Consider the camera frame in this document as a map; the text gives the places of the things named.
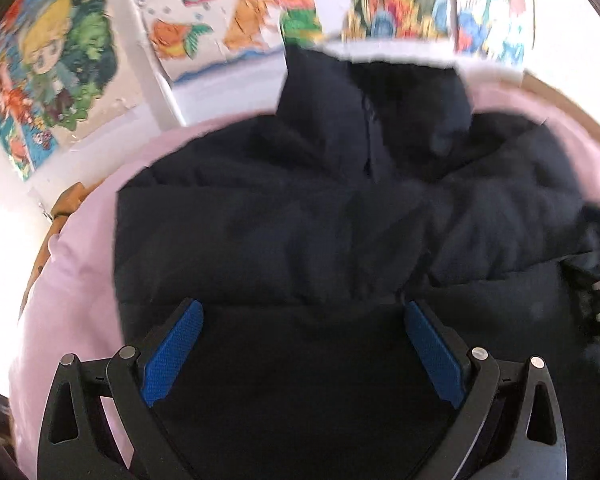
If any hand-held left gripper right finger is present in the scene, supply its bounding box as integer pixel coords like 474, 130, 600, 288
404, 300, 568, 480

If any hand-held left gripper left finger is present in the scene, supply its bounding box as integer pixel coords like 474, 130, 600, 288
37, 298, 204, 480

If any black padded jacket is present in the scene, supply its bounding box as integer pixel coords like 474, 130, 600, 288
114, 45, 600, 480

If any pink bed sheet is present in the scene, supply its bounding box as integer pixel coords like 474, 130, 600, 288
7, 77, 600, 480

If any wooden bed frame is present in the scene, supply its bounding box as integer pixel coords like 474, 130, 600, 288
19, 72, 600, 321

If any busy colourful wall poster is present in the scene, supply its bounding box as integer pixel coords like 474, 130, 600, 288
452, 0, 536, 68

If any grey and colourful wall poster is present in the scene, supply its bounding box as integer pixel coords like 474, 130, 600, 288
325, 0, 453, 46

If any cartoon character wall poster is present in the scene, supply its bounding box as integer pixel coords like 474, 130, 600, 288
0, 0, 118, 182

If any fish print wall poster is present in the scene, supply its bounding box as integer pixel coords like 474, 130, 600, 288
125, 0, 323, 83

